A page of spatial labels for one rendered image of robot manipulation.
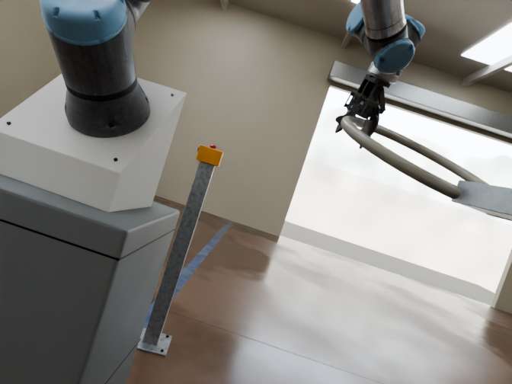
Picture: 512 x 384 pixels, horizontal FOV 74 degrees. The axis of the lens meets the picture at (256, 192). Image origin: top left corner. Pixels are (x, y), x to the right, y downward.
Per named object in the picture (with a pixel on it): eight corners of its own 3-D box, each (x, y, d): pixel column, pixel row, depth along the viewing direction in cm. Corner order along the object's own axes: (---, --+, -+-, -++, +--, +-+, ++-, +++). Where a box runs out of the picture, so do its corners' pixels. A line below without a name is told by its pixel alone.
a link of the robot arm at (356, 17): (376, 8, 83) (411, 29, 88) (360, -12, 90) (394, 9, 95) (350, 43, 89) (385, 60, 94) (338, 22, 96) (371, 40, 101)
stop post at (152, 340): (171, 337, 194) (231, 154, 188) (164, 356, 174) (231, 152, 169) (137, 328, 192) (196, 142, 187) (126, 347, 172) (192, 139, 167)
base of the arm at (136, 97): (48, 118, 80) (32, 80, 72) (104, 80, 91) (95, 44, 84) (116, 148, 76) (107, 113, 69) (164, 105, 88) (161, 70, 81)
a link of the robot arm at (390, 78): (383, 62, 106) (409, 74, 101) (375, 77, 108) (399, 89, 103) (369, 54, 100) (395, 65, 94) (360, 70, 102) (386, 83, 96)
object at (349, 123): (548, 238, 83) (557, 228, 82) (389, 177, 68) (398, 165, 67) (431, 155, 125) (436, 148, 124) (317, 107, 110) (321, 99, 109)
